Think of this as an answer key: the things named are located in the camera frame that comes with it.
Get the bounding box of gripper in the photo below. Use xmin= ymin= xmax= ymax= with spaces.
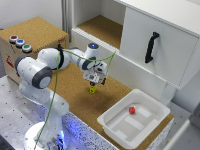
xmin=82 ymin=60 xmax=109 ymax=85

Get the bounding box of yellow block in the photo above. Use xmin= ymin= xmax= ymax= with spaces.
xmin=88 ymin=85 xmax=98 ymax=95

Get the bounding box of pink block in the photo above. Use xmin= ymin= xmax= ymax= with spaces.
xmin=128 ymin=106 xmax=137 ymax=115

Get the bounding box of white cabinet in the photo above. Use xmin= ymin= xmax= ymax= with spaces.
xmin=70 ymin=0 xmax=200 ymax=108

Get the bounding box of wooden drawer box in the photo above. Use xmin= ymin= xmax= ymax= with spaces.
xmin=0 ymin=16 xmax=71 ymax=85

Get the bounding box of green button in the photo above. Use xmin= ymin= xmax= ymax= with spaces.
xmin=21 ymin=43 xmax=33 ymax=54

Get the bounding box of white sliding door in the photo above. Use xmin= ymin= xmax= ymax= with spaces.
xmin=119 ymin=6 xmax=200 ymax=90

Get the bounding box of white plastic box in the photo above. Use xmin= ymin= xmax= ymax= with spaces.
xmin=96 ymin=88 xmax=172 ymax=150

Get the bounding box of blue button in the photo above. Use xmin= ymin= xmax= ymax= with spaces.
xmin=15 ymin=38 xmax=26 ymax=48

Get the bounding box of red button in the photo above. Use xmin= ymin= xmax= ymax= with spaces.
xmin=9 ymin=34 xmax=19 ymax=44

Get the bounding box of green cable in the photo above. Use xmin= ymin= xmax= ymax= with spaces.
xmin=33 ymin=48 xmax=118 ymax=150

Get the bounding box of black door handle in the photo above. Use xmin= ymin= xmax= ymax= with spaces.
xmin=144 ymin=31 xmax=161 ymax=65

